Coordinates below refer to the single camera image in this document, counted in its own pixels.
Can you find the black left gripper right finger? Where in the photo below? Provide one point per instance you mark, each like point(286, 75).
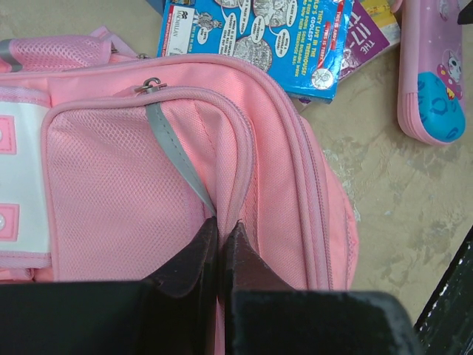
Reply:
point(264, 315)

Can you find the purple book underneath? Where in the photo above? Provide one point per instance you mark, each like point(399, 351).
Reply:
point(364, 40)

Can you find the pink student backpack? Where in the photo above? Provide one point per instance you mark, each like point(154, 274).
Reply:
point(110, 163)

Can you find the blue illustrated book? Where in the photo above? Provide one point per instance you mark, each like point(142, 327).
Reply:
point(251, 30)

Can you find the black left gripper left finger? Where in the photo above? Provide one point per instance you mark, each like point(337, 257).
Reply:
point(171, 311)

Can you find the pink pencil case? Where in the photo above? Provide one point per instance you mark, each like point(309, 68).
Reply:
point(431, 103)

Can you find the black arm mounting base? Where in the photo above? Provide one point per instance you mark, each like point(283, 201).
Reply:
point(445, 323)

